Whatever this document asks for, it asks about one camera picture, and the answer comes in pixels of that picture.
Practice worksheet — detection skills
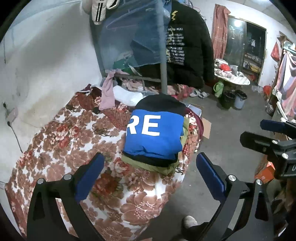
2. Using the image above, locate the dark glass door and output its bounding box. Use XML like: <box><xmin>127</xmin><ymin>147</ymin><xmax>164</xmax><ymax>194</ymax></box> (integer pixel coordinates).
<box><xmin>223</xmin><ymin>15</ymin><xmax>267</xmax><ymax>81</ymax></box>

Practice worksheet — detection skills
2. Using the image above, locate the blue and black jacket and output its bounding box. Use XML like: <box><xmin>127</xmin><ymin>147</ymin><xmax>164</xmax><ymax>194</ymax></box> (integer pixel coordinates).
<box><xmin>122</xmin><ymin>94</ymin><xmax>186</xmax><ymax>167</ymax></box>

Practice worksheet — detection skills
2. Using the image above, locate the black printed hanging jacket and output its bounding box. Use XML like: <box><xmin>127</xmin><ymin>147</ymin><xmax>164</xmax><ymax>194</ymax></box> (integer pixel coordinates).
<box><xmin>165</xmin><ymin>1</ymin><xmax>214</xmax><ymax>88</ymax></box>

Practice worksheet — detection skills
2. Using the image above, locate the floral blanket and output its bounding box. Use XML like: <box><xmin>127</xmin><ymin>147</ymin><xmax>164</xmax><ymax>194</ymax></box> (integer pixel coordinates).
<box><xmin>5</xmin><ymin>85</ymin><xmax>204</xmax><ymax>241</ymax></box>

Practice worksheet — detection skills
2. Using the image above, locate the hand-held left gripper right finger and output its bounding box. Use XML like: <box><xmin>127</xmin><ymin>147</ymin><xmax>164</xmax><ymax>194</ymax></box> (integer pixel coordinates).
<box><xmin>196</xmin><ymin>152</ymin><xmax>273</xmax><ymax>241</ymax></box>

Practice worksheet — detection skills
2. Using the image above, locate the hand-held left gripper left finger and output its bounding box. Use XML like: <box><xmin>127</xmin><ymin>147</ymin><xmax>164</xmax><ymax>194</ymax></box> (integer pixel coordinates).
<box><xmin>26</xmin><ymin>152</ymin><xmax>105</xmax><ymax>241</ymax></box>

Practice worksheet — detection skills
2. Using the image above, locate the orange box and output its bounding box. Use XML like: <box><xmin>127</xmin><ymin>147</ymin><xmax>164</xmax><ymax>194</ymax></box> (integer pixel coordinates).
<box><xmin>254</xmin><ymin>161</ymin><xmax>275</xmax><ymax>183</ymax></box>

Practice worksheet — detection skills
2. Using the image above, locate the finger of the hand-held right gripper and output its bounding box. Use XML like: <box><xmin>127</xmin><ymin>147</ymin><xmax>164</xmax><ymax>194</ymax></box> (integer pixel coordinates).
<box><xmin>260</xmin><ymin>119</ymin><xmax>296</xmax><ymax>137</ymax></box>
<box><xmin>240</xmin><ymin>131</ymin><xmax>278</xmax><ymax>154</ymax></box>

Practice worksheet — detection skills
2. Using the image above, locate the white cloth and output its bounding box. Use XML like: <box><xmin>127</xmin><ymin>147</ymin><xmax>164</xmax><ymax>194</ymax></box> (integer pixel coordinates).
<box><xmin>113</xmin><ymin>86</ymin><xmax>144</xmax><ymax>107</ymax></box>

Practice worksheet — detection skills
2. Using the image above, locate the pink hanging cloth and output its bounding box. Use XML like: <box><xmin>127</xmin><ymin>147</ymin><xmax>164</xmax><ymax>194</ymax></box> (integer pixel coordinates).
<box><xmin>274</xmin><ymin>49</ymin><xmax>296</xmax><ymax>116</ymax></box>

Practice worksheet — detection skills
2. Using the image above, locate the cardboard sheet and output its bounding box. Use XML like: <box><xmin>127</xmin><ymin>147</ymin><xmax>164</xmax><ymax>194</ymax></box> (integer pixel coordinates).
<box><xmin>201</xmin><ymin>117</ymin><xmax>212</xmax><ymax>139</ymax></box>

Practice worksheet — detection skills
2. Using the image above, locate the red hanging bag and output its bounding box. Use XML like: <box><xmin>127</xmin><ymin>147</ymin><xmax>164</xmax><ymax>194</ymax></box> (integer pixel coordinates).
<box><xmin>270</xmin><ymin>42</ymin><xmax>281</xmax><ymax>61</ymax></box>

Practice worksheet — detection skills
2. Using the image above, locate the black bin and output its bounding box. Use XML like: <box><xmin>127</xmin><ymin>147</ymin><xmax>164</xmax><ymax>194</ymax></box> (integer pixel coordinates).
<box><xmin>222</xmin><ymin>91</ymin><xmax>236</xmax><ymax>109</ymax></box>

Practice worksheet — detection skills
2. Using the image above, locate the round table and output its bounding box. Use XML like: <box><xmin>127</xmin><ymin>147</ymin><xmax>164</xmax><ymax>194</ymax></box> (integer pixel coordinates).
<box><xmin>214</xmin><ymin>59</ymin><xmax>251</xmax><ymax>87</ymax></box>

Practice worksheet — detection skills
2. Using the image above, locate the white shoe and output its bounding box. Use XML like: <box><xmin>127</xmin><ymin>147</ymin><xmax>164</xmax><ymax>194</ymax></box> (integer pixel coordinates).
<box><xmin>181</xmin><ymin>215</ymin><xmax>198</xmax><ymax>232</ymax></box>

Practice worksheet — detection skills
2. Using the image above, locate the pink curtain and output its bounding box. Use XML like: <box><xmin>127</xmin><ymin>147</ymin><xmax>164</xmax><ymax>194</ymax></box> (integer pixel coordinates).
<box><xmin>211</xmin><ymin>3</ymin><xmax>231</xmax><ymax>59</ymax></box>

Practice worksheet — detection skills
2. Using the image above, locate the blue mesh net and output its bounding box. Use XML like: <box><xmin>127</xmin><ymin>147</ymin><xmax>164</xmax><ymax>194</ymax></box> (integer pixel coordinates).
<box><xmin>96</xmin><ymin>0</ymin><xmax>167</xmax><ymax>70</ymax></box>

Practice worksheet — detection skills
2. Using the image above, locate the white striped jacket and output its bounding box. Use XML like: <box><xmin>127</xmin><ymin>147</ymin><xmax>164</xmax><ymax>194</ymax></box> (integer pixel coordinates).
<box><xmin>82</xmin><ymin>0</ymin><xmax>121</xmax><ymax>25</ymax></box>

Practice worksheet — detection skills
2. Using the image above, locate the green thermos jug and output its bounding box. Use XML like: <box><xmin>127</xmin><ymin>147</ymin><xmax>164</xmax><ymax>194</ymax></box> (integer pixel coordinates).
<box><xmin>213</xmin><ymin>81</ymin><xmax>225</xmax><ymax>99</ymax></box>

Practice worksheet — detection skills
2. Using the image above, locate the white power strip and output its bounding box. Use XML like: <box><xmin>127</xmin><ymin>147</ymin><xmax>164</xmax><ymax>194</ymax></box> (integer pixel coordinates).
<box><xmin>6</xmin><ymin>107</ymin><xmax>19</xmax><ymax>123</ymax></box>

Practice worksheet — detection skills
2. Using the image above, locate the grey metal pole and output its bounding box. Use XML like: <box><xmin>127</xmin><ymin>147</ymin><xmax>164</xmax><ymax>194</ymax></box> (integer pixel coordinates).
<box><xmin>154</xmin><ymin>0</ymin><xmax>168</xmax><ymax>95</ymax></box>

